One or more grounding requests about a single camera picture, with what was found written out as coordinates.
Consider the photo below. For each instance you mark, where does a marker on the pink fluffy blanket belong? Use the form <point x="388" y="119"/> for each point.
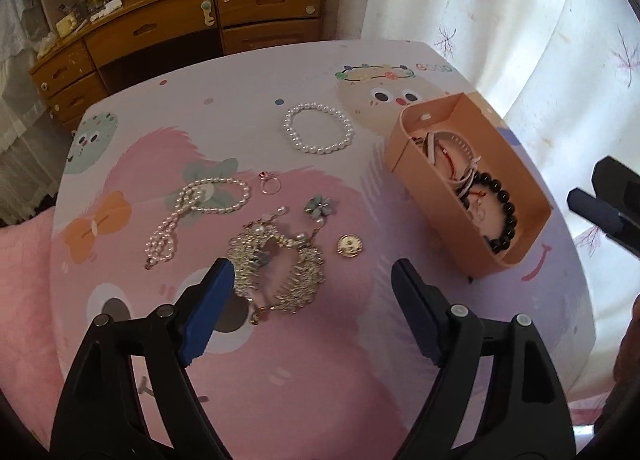
<point x="25" y="320"/>

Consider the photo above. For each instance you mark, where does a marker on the round gold brooch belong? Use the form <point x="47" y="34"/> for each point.
<point x="349" y="245"/>

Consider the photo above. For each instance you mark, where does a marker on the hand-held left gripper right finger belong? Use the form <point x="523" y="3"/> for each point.
<point x="416" y="312"/>

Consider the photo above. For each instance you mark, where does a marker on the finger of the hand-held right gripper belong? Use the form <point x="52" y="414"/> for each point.
<point x="620" y="185"/>
<point x="595" y="210"/>

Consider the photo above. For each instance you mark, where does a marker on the white floral curtain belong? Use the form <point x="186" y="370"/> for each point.
<point x="500" y="15"/>

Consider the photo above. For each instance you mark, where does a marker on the orange paper box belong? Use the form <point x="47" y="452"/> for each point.
<point x="440" y="192"/>

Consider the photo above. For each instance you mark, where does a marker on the white and red bangles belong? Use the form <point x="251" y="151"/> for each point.
<point x="467" y="145"/>

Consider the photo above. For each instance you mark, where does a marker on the wooden desk with drawers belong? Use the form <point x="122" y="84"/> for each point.
<point x="165" y="23"/>

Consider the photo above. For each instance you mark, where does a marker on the white lace cloth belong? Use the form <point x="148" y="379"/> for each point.
<point x="15" y="90"/>

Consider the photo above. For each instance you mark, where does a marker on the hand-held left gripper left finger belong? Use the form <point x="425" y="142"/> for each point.
<point x="210" y="312"/>

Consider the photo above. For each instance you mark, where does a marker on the yellow box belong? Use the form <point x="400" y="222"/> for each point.
<point x="67" y="25"/>

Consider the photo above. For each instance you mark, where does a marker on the grey flower earring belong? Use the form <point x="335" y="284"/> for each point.
<point x="320" y="206"/>

